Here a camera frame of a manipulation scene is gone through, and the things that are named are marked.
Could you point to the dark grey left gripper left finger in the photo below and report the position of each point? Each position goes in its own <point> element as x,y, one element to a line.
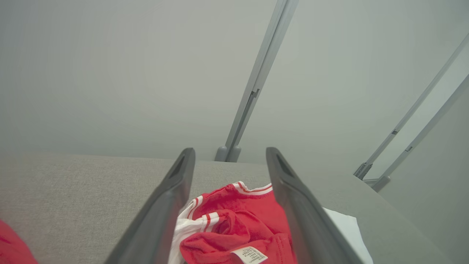
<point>161,220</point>

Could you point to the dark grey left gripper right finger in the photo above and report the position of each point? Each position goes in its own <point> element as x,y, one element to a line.
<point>304,220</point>

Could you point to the red shorts with white trim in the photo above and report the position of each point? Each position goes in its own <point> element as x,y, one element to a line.
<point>238,220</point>

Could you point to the red garment with white collar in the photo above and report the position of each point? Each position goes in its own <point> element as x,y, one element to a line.
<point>13,245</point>

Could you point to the grey fabric covered table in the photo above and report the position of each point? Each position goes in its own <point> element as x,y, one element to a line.
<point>73,205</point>

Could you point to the thin grey partition rail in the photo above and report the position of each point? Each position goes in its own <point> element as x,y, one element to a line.
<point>362,171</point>
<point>381,183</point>

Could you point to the grey partition post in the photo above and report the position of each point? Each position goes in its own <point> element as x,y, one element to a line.
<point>260,73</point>

